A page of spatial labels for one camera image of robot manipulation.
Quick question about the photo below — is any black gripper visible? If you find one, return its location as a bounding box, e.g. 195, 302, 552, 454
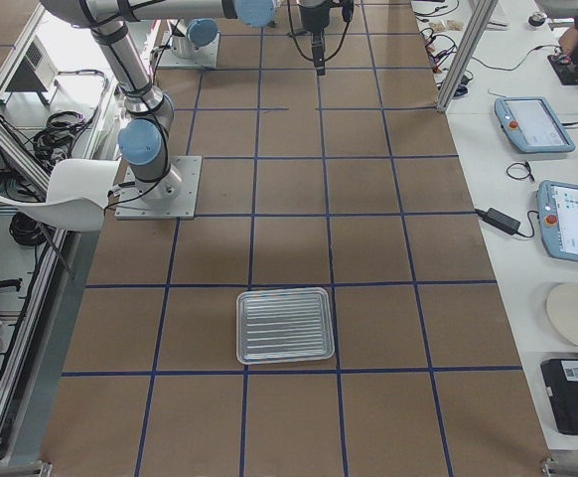
300, 4, 331, 76

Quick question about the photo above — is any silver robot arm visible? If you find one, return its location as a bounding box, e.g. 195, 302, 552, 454
43, 1, 280, 219
169, 18, 218, 59

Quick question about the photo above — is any silver metal tray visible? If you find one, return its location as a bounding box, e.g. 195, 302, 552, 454
235, 287, 335, 365

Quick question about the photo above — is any far blue teach pendant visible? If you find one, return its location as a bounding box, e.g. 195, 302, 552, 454
494, 96, 575, 154

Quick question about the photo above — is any blue teach pendant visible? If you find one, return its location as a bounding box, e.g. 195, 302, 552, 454
494, 96, 575, 154
536, 181, 578, 262

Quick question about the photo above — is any black power adapter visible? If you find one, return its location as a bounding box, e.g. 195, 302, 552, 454
475, 208, 520, 236

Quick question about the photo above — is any white plastic chair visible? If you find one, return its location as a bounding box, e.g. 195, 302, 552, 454
0, 158, 120, 233

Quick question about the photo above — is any near blue teach pendant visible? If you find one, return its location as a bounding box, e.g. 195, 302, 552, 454
536, 181, 578, 262

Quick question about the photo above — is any aluminium frame post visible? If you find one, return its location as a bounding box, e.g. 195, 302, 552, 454
436, 0, 497, 112

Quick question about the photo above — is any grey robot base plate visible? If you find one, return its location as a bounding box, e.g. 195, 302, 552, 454
114, 156, 202, 220

